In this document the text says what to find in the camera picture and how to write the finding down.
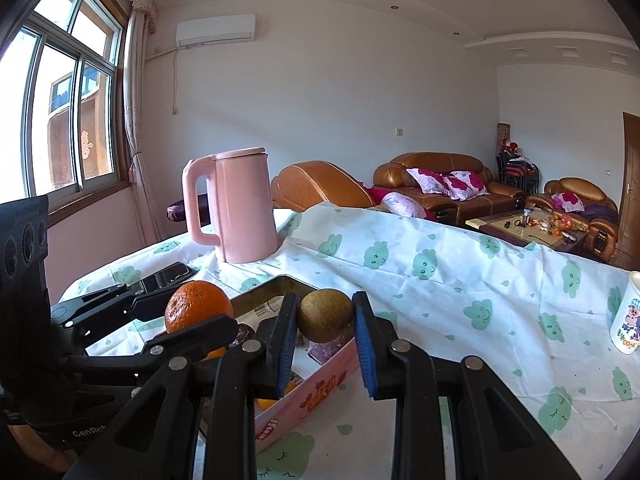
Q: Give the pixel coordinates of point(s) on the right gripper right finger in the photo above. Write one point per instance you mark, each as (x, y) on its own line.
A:
(493, 435)

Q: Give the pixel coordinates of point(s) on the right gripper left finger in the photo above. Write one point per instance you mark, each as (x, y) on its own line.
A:
(154, 435)

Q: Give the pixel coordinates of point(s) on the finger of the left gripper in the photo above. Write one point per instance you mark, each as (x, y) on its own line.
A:
(79, 371)
(109, 308)

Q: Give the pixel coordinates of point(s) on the round orange tangerine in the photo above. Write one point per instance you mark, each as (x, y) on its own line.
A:
(193, 303)

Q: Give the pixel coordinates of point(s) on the purple passion fruit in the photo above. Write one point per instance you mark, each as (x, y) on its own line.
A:
(322, 353)

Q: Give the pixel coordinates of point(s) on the brown round longan fruit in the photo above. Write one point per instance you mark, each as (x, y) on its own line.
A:
(324, 314)

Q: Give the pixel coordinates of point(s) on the oval orange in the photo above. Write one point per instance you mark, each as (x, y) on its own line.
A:
(216, 354)
(266, 404)

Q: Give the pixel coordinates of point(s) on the oval orange front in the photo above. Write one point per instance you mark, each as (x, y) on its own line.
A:
(266, 404)

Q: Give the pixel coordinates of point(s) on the dark chocolate pie front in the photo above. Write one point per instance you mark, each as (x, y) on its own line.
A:
(245, 332)

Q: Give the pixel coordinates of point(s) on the person left hand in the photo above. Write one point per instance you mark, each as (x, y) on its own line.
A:
(38, 450)

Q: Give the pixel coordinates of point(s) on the paper leaflet in tin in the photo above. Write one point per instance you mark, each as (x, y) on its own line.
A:
(265, 311)

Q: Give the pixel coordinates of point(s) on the pink tin box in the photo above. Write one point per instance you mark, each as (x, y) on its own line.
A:
(315, 382)

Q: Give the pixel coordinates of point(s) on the cloud print tablecloth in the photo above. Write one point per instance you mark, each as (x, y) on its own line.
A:
(539, 318)

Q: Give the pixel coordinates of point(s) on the white cartoon mug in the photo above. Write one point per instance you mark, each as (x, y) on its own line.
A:
(624, 331)

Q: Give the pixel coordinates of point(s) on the pink electric kettle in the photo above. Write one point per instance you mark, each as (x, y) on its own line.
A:
(239, 204)

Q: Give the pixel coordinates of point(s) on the brown leather near chair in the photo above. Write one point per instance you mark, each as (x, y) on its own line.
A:
(305, 184)

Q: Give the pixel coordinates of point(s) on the coffee table with items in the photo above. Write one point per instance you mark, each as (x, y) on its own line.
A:
(528, 226)

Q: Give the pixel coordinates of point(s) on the brown wooden door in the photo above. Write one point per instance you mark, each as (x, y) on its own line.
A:
(628, 245)

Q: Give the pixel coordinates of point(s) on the magenta pillow on armchair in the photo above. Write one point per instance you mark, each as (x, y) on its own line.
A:
(567, 202)

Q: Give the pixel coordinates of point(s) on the brown leather armchair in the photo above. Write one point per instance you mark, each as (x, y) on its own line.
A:
(600, 219)

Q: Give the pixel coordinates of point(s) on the brown leather long sofa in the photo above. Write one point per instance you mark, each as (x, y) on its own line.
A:
(501, 198)

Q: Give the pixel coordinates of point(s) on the magenta floral pillow right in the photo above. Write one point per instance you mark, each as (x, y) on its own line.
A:
(465, 185)

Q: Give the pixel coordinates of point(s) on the magenta floral pillow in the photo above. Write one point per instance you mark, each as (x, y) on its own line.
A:
(429, 181)
(465, 185)

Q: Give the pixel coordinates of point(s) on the magenta floral pillow left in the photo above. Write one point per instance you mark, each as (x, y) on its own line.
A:
(429, 181)

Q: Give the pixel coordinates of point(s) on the stacked chairs in corner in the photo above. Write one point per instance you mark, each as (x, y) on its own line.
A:
(515, 169)

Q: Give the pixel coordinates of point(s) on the pink curtain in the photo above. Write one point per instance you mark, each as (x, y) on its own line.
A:
(142, 23)

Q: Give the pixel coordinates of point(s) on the white air conditioner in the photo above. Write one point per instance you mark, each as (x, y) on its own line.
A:
(216, 30)

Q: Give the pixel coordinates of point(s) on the window with frame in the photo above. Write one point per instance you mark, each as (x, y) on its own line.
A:
(61, 98)

